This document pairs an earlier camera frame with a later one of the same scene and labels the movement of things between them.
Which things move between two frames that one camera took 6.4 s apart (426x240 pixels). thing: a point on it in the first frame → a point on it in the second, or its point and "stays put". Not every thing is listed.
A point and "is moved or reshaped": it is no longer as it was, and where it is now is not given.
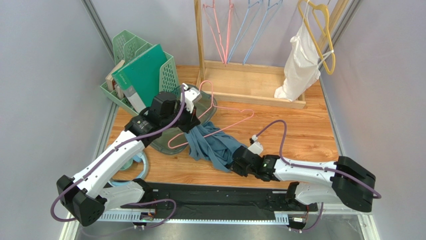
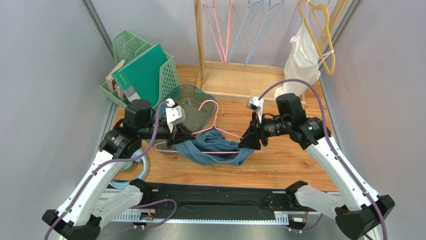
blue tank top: (209, 143) is moved or reshaped
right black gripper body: (237, 163) → (260, 131)
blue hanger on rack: (257, 3) stays put
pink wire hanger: (211, 104) → (205, 128)
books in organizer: (111, 85) stays put
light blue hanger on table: (138, 157) stays put
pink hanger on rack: (220, 43) stays put
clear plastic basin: (175, 140) stays put
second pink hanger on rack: (231, 6) stays put
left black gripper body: (185, 119) → (175, 128)
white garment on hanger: (301, 70) stays put
